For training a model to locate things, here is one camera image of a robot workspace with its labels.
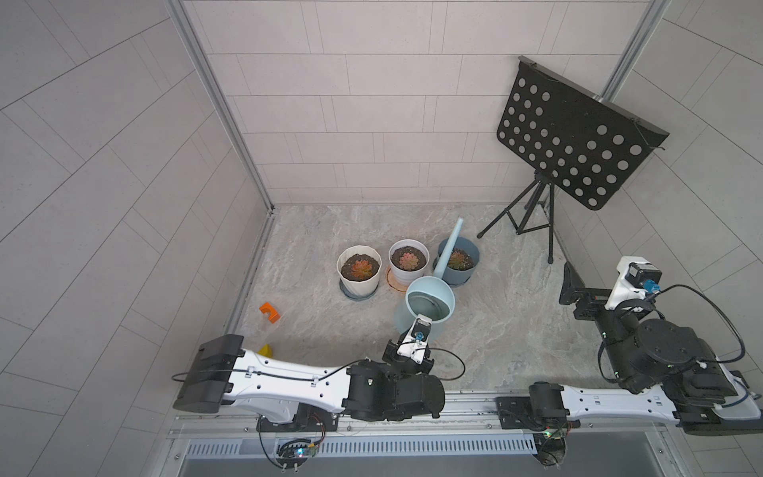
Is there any green circuit board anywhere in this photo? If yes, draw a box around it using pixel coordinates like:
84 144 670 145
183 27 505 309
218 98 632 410
275 438 319 471
533 429 567 467

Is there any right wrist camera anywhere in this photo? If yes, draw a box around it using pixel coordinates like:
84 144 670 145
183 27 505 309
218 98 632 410
604 256 663 310

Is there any right green circuit board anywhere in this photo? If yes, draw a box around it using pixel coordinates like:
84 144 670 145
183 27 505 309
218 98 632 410
533 429 567 467

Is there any cream ribbed plant pot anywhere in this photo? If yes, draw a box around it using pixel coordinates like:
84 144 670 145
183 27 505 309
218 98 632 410
336 246 383 301

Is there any green red succulent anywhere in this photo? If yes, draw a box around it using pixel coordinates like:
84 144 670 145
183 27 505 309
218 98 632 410
447 248 474 271

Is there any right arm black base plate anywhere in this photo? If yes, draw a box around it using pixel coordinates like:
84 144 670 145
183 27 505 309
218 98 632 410
496 396 580 432

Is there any white round plant pot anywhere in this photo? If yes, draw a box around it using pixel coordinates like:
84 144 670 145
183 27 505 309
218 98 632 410
389 238 429 288

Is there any terracotta pot saucer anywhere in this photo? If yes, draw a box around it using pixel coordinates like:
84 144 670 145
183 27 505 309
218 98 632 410
385 266 421 293

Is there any orange red succulent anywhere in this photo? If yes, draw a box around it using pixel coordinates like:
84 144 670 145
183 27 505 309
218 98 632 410
342 254 379 282

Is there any light blue watering can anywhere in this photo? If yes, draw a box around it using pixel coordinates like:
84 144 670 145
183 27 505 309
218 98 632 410
393 218 463 342

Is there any black perforated music stand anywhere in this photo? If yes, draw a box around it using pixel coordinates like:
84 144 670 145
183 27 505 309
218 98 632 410
495 57 669 235

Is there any blue ribbed plant pot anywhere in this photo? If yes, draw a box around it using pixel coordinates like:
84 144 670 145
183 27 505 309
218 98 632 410
442 237 480 287

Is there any aluminium mounting rail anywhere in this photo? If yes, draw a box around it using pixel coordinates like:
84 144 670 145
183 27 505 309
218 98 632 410
170 385 677 438

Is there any orange plastic block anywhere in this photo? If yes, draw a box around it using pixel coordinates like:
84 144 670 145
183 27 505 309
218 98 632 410
258 302 280 324

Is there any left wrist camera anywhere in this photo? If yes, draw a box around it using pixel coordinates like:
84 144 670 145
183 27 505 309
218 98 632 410
397 314 432 365

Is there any yellow plastic wedge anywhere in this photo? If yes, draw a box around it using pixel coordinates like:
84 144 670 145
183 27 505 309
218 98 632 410
258 344 273 358

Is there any left green circuit board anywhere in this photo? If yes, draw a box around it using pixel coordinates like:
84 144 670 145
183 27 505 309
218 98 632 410
275 438 319 471

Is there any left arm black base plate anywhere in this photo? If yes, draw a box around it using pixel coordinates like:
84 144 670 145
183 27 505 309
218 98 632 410
256 403 339 433

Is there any pink succulent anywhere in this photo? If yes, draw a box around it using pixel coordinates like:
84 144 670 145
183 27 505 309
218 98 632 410
397 252 422 271

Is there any white ventilation grille strip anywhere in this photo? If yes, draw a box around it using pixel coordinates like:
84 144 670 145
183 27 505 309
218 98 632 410
186 434 538 459

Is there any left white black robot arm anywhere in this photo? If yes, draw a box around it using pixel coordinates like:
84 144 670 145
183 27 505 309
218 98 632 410
173 334 446 425

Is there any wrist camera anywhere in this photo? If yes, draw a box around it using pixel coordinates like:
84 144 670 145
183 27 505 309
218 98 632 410
397 314 432 365
604 256 663 310

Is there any grey blue pot saucer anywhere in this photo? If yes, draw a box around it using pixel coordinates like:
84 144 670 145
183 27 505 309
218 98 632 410
339 279 381 302

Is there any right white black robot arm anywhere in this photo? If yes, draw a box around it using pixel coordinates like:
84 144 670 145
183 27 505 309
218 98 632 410
525 256 762 436

